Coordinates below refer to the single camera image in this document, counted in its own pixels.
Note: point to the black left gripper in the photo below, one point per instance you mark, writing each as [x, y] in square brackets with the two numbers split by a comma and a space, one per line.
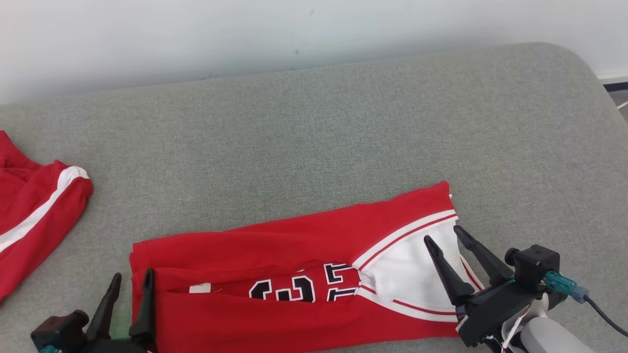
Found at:
[108, 347]

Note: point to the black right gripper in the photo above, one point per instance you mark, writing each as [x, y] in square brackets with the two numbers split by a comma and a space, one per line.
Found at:
[483, 311]

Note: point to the red shorts with white stripe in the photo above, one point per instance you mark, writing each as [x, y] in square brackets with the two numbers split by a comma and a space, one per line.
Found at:
[29, 220]

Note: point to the red white number 23 jersey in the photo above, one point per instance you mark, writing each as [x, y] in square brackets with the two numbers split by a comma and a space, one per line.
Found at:
[245, 250]

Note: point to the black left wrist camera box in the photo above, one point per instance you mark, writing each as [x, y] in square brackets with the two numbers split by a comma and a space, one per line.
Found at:
[59, 331]

